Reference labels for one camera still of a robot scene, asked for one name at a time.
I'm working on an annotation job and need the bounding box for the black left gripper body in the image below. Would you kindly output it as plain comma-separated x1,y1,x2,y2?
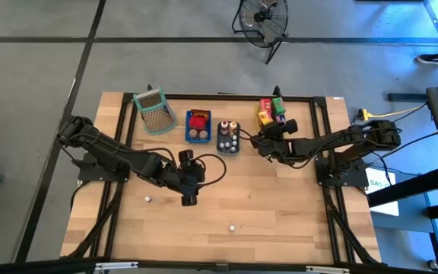
173,162,207,208

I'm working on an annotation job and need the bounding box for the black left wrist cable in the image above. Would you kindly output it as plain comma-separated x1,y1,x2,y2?
194,153,228,188

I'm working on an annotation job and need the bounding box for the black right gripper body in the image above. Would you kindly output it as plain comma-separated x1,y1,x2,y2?
249,123,293,161

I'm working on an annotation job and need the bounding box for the green Apple Jacks cereal box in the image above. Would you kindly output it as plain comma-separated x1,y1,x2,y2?
271,97,287,117

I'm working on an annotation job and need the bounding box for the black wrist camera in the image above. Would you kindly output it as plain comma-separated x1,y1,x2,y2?
178,149,195,164
284,119,300,135

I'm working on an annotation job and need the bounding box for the red plastic container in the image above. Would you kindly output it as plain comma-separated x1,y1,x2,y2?
188,115,208,131

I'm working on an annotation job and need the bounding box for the grey plastic bin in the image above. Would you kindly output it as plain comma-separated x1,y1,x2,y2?
216,120,242,155

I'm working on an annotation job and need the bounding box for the black floor fan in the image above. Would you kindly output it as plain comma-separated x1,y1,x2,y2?
230,0,290,65

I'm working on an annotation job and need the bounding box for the yellow plastic bin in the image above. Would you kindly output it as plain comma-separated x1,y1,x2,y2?
255,101,287,145

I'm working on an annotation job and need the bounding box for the black floor bar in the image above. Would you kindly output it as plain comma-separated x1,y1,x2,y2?
387,92,430,103

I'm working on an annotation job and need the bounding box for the white paper sign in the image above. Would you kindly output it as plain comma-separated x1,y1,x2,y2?
365,167,399,217

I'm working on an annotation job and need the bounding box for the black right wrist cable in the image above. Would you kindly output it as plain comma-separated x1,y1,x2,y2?
236,127,265,148

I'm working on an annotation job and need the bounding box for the yellow extension cord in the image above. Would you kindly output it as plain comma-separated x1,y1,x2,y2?
357,102,429,122

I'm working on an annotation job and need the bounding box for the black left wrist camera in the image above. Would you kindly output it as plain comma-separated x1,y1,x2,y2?
178,149,195,164

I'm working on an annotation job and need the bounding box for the silver metal bracket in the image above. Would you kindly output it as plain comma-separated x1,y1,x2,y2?
95,261,139,271
305,265,351,274

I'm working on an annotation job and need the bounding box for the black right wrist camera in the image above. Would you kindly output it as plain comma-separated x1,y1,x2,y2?
284,119,300,135

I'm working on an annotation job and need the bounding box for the yellow cereal box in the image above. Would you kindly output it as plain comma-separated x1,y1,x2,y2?
257,109,275,129

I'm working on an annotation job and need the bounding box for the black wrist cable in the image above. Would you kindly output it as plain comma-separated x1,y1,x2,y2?
236,127,265,148
194,153,228,188

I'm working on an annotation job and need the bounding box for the black floor cable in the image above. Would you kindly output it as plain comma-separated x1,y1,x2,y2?
350,104,433,136
370,127,438,176

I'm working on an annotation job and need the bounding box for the blue plastic bin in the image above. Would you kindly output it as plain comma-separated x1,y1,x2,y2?
184,109,212,145

